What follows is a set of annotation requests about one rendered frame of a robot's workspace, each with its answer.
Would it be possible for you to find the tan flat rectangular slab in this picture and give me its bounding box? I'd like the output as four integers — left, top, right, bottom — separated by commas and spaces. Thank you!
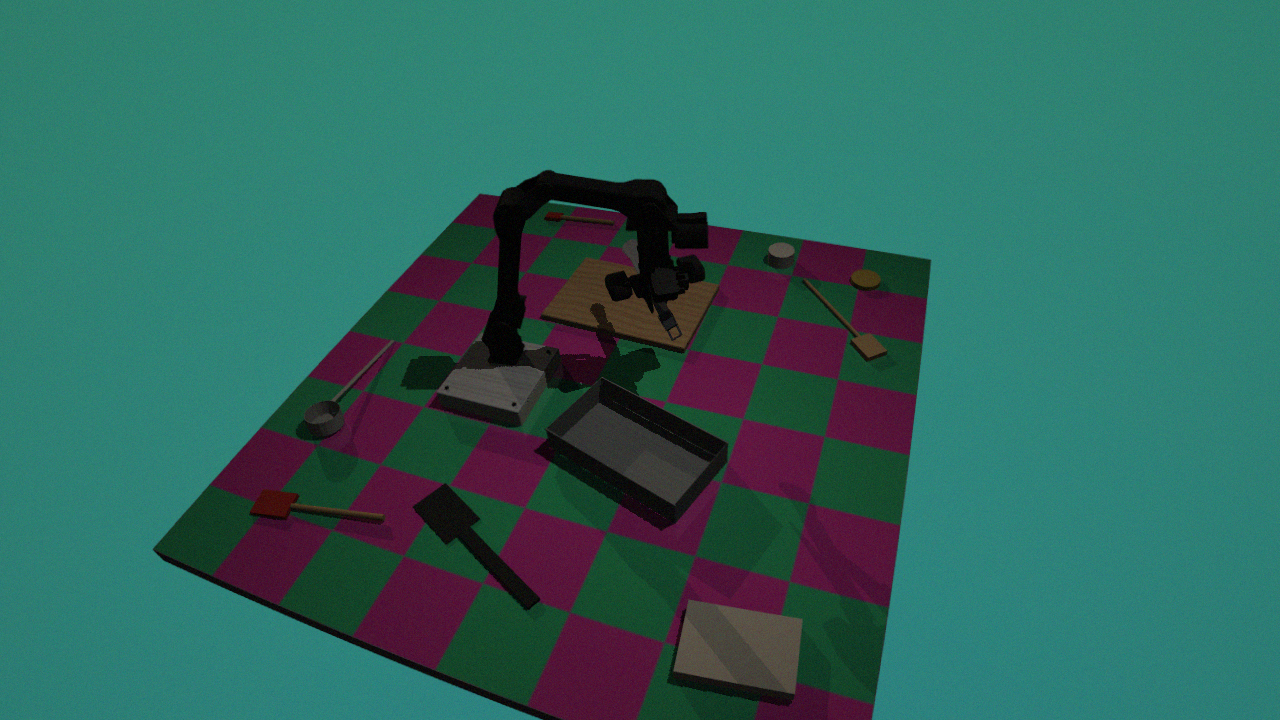
673, 600, 803, 700

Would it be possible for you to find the brown round disc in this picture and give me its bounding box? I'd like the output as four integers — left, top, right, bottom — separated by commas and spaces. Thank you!
851, 269, 881, 291

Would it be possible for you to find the brown wooden board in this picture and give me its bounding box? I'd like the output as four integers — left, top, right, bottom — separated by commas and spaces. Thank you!
541, 258, 721, 354

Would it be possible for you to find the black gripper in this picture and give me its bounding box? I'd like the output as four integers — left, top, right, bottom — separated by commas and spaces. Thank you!
605, 246, 705, 313

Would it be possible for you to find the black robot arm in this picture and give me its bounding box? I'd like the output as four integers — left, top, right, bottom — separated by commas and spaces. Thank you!
483, 170, 709, 365

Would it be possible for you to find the grey cylinder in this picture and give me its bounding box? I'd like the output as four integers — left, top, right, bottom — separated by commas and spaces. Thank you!
768, 242, 795, 269

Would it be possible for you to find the dark grey saucepan with long handle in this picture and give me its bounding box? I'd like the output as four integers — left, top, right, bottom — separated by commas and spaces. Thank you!
305, 340, 396, 437

